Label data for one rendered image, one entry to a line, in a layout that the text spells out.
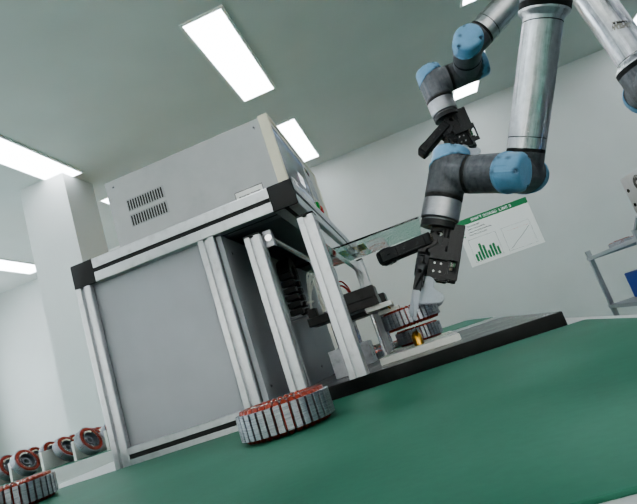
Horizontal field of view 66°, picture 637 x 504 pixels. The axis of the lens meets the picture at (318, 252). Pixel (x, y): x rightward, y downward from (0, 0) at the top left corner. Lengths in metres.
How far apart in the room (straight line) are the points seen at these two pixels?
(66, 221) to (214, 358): 4.48
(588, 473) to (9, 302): 8.77
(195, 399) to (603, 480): 0.76
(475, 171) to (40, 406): 7.91
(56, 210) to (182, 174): 4.32
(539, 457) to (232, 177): 0.89
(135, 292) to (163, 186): 0.26
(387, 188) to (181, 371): 5.82
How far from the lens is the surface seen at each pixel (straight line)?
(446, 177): 1.00
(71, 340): 5.09
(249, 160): 1.03
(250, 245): 0.86
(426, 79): 1.52
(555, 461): 0.22
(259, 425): 0.56
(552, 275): 6.50
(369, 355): 1.21
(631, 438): 0.23
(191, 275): 0.89
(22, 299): 8.71
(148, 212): 1.10
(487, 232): 6.46
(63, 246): 5.24
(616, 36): 1.59
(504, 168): 0.95
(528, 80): 1.09
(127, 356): 0.95
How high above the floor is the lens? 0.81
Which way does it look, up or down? 12 degrees up
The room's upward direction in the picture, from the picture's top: 19 degrees counter-clockwise
